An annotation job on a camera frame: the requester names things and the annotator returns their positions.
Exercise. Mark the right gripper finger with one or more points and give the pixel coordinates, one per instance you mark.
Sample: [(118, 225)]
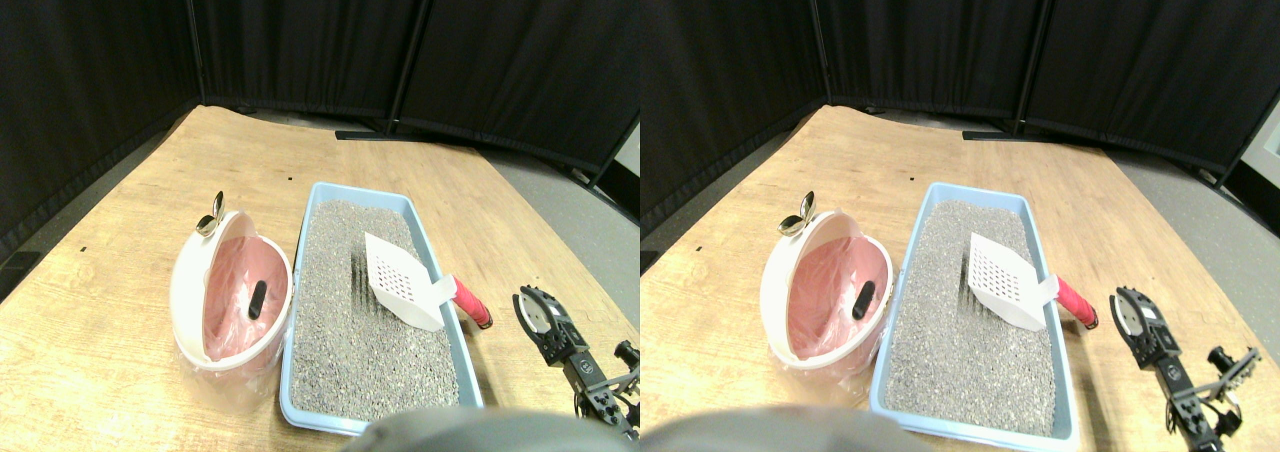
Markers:
[(540, 317), (1135, 317)]

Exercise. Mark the black lump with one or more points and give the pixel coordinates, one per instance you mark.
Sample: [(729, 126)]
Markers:
[(258, 300), (864, 300)]

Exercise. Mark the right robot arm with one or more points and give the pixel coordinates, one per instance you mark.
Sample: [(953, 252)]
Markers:
[(1190, 402), (598, 392)]

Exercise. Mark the blue litter tray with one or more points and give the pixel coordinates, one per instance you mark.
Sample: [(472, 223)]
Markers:
[(350, 372), (950, 372)]

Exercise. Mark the white bin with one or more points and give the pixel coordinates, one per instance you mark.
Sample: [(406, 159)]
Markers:
[(185, 292), (778, 292)]

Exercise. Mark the black curtain stand foot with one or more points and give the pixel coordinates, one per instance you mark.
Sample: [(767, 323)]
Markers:
[(365, 134), (995, 134)]

